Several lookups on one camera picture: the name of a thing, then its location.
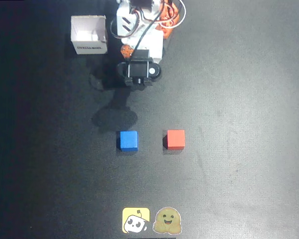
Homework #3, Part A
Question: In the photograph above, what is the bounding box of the red cube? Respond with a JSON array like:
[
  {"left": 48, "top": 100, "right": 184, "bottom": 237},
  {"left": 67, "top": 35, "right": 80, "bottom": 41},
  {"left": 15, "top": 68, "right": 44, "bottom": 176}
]
[{"left": 163, "top": 129, "right": 185, "bottom": 150}]

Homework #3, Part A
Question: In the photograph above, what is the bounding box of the blue cube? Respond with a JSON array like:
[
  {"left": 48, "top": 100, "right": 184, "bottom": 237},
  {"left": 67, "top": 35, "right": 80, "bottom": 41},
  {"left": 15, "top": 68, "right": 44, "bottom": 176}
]
[{"left": 116, "top": 130, "right": 139, "bottom": 152}]

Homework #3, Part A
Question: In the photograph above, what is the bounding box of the black gripper-mounted webcam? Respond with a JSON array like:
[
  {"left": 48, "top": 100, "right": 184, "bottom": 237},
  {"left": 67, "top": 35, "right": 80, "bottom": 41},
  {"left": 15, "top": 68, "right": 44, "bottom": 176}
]
[{"left": 117, "top": 49, "right": 163, "bottom": 91}]

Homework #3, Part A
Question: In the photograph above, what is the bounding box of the white open cardboard box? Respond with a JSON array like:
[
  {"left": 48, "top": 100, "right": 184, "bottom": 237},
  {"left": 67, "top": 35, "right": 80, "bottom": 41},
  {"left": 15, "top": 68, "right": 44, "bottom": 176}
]
[{"left": 70, "top": 15, "right": 109, "bottom": 55}]

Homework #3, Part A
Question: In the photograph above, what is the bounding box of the yellow robot face sticker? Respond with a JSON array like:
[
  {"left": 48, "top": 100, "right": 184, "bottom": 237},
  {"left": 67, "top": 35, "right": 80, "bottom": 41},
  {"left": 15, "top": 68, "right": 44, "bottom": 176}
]
[{"left": 122, "top": 207, "right": 150, "bottom": 234}]

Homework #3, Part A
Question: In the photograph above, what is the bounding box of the hugging face emoji sticker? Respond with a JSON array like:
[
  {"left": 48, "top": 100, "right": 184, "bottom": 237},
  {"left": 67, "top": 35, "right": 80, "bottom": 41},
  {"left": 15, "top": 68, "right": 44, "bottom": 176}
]
[{"left": 152, "top": 207, "right": 182, "bottom": 235}]

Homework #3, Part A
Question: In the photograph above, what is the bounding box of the black camera cable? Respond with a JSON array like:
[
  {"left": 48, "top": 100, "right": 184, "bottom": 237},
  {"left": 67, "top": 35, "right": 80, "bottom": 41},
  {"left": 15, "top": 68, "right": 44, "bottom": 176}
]
[{"left": 131, "top": 0, "right": 166, "bottom": 62}]

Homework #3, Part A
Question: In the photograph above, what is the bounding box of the white cable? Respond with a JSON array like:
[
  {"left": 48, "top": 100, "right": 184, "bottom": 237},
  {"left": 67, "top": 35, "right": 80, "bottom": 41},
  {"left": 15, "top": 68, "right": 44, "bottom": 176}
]
[{"left": 159, "top": 0, "right": 187, "bottom": 27}]

